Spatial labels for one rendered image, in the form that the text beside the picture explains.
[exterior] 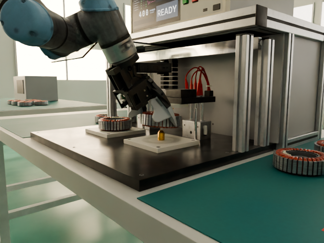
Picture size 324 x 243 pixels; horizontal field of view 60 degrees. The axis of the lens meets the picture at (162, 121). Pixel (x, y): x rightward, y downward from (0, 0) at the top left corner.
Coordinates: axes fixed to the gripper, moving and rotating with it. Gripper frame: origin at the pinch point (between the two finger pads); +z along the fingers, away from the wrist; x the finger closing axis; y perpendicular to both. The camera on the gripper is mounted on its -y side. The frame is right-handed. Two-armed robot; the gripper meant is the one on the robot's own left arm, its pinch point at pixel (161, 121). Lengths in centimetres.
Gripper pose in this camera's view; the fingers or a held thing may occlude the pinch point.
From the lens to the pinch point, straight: 77.4
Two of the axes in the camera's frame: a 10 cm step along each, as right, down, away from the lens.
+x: 6.5, 1.1, -7.5
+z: 3.8, 8.1, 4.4
